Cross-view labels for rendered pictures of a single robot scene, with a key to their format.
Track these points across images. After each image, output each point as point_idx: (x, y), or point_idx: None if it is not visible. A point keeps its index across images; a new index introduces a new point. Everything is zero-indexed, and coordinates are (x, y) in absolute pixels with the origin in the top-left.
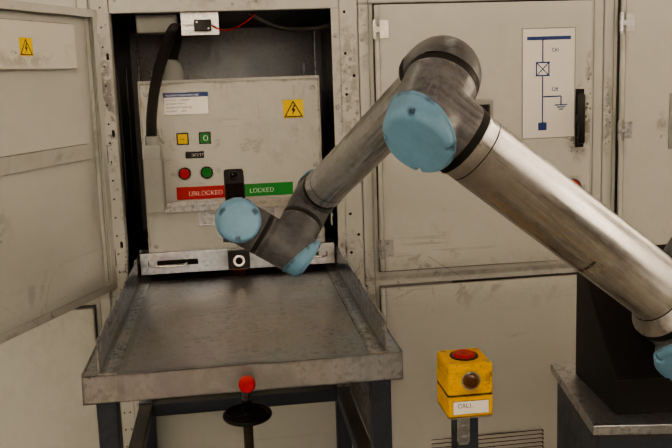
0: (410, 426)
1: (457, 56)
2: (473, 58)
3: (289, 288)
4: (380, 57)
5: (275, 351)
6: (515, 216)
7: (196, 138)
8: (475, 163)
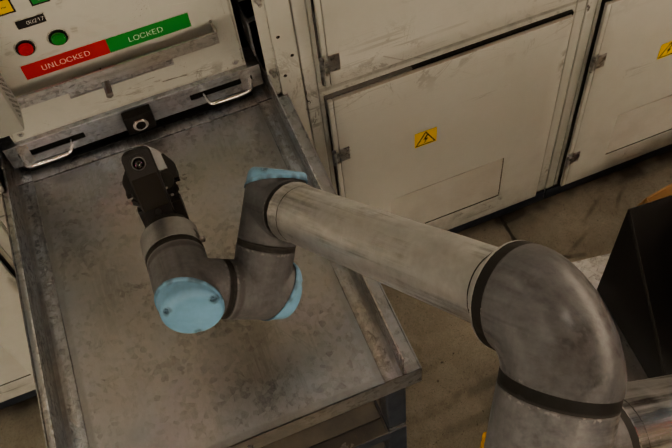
0: (368, 198)
1: (604, 403)
2: (623, 377)
3: (224, 170)
4: None
5: (270, 392)
6: None
7: (24, 0)
8: None
